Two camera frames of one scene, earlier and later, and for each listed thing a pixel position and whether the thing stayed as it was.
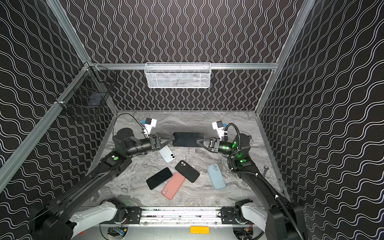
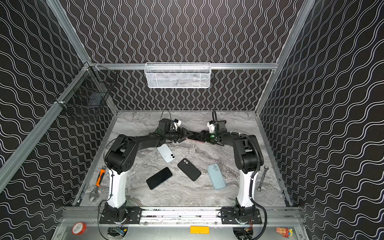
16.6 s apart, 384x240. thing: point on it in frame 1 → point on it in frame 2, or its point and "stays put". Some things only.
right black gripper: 214,144 → 202,135
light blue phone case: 216,176 stays put
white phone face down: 167,154 stays put
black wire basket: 88,88 stays put
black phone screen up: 158,177 stays put
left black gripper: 154,142 → 178,135
